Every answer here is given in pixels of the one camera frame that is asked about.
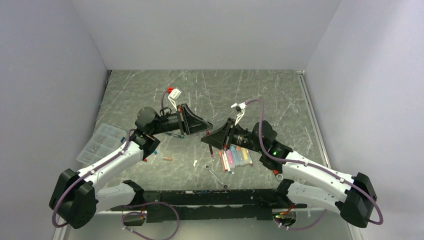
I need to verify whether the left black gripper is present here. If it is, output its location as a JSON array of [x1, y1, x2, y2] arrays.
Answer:
[[150, 103, 213, 136]]

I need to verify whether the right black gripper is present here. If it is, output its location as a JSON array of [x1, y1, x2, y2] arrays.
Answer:
[[201, 117, 265, 154]]

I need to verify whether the orange marker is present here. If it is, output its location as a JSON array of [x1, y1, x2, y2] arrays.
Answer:
[[218, 150, 227, 172]]

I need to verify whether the dark red marker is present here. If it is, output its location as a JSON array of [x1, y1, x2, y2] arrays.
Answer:
[[206, 130, 215, 159]]

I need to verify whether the blue highlighter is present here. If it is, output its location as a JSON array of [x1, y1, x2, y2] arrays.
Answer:
[[230, 146, 240, 166]]

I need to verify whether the green marker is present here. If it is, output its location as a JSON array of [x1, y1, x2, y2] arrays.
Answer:
[[165, 132, 185, 139]]

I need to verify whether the pink highlighter body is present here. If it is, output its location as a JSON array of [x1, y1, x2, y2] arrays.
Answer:
[[226, 149, 235, 170]]

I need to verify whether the red capped white marker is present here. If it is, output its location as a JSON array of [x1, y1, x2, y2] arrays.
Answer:
[[221, 150, 230, 172]]

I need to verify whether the yellow highlighter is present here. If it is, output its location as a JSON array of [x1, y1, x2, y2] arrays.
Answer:
[[241, 148, 250, 165]]

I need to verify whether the orange highlighter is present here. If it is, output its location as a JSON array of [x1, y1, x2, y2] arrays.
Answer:
[[235, 146, 245, 166]]

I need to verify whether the blue capped white marker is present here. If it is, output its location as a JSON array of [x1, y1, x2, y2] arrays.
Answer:
[[223, 151, 232, 174]]

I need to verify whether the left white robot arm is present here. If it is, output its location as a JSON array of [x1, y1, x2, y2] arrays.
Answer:
[[49, 103, 213, 229]]

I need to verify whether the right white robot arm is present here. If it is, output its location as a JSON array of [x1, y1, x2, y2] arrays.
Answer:
[[201, 118, 384, 228]]

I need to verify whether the silver ratchet wrench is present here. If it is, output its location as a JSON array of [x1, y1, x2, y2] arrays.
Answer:
[[205, 165, 228, 190]]

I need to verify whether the clear plastic parts box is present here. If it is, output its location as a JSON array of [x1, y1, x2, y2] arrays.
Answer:
[[76, 123, 127, 165]]

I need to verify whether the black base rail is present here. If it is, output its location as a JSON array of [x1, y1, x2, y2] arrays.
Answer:
[[111, 188, 306, 223]]

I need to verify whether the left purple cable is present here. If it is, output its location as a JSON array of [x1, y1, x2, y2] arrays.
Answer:
[[51, 89, 181, 240]]

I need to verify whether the purple cable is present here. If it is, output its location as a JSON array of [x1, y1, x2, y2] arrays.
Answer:
[[51, 89, 181, 240], [245, 98, 384, 232]]

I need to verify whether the aluminium side rail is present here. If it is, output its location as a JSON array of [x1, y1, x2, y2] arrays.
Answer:
[[296, 70, 331, 168]]

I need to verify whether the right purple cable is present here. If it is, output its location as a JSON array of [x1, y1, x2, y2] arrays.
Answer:
[[245, 98, 384, 232]]

